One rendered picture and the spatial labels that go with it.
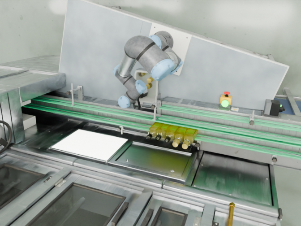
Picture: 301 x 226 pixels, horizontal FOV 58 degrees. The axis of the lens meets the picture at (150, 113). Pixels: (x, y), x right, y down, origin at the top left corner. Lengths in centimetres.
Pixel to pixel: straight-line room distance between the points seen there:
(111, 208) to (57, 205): 26
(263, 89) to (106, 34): 114
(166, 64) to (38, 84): 112
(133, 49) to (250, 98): 92
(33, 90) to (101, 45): 58
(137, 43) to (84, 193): 80
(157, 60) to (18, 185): 98
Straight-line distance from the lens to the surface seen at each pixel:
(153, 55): 122
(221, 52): 182
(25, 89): 199
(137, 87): 157
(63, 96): 224
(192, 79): 187
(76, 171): 163
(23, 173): 172
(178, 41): 183
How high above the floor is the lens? 255
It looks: 62 degrees down
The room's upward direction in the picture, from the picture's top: 133 degrees counter-clockwise
